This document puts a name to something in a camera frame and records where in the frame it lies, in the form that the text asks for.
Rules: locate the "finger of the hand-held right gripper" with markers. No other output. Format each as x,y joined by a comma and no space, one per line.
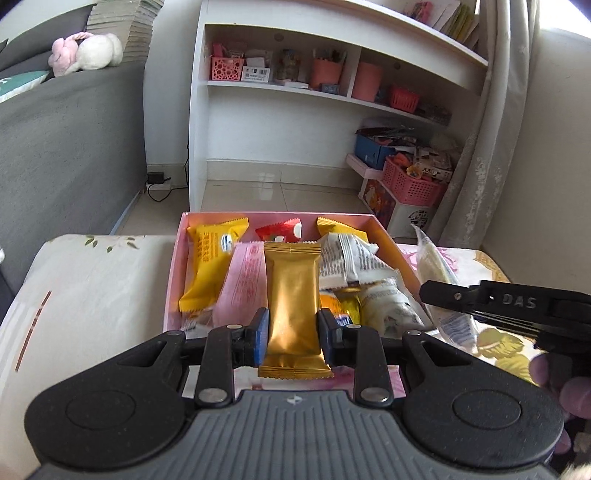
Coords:
443,294

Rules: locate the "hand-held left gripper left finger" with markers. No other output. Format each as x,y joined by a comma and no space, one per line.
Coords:
261,337

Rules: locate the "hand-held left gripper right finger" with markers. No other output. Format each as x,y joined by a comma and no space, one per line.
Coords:
325,337

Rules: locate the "clear cake packet blue label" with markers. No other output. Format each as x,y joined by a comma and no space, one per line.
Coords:
434,263

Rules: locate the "small orange white packet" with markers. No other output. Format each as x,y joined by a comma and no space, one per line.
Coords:
330,302

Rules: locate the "yellow cracker packet blue label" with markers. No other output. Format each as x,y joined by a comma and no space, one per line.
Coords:
352,310

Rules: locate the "gold snack packet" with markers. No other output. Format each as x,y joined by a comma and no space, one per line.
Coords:
293,300

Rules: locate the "white snack packet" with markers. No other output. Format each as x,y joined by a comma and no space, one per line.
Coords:
392,304
341,263

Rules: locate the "pink wafer packet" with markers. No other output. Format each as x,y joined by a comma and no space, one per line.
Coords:
244,286

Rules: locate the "yellow snack packet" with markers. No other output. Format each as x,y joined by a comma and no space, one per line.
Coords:
205,267

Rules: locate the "pink cardboard box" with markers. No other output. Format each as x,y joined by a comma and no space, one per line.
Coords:
176,277

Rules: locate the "red candy packet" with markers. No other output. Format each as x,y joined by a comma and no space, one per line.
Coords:
277,230

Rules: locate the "large orange-yellow snack packet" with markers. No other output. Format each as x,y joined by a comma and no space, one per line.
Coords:
341,228

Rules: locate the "person's right hand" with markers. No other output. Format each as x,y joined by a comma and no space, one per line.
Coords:
577,397

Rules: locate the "decorated white box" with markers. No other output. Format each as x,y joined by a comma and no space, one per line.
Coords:
383,203

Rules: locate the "pink laundry basket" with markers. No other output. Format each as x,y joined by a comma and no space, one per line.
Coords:
411,187

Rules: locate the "pink tray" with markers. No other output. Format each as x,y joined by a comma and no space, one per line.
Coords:
362,168

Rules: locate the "blue storage box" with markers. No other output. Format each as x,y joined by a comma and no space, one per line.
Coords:
369,152

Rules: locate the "floral printed cloth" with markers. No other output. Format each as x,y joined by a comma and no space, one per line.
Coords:
92,286

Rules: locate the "patterned sheer curtain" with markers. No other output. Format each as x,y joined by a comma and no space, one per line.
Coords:
503,115

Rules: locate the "black power adapter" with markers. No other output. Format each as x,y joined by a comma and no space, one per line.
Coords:
156,177

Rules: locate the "small red basket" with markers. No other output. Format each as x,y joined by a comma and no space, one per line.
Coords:
404,99

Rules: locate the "white bookshelf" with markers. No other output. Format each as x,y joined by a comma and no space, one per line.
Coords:
198,138

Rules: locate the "white labelled box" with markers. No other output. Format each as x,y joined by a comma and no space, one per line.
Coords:
256,74

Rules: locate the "grey sofa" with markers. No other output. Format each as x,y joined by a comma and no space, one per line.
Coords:
69,152

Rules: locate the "pink perforated basket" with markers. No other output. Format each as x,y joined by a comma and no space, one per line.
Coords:
227,69

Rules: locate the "row of shelf books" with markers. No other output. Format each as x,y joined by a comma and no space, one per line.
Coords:
457,23

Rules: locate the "small shelf ornament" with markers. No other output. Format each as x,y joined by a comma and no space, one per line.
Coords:
292,67

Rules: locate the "pink white plush toy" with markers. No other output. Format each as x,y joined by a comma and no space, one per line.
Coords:
99,53

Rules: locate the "stack of books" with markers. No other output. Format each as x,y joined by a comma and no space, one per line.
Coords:
134,32

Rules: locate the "teal cushion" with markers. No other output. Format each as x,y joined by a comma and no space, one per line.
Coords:
23,83

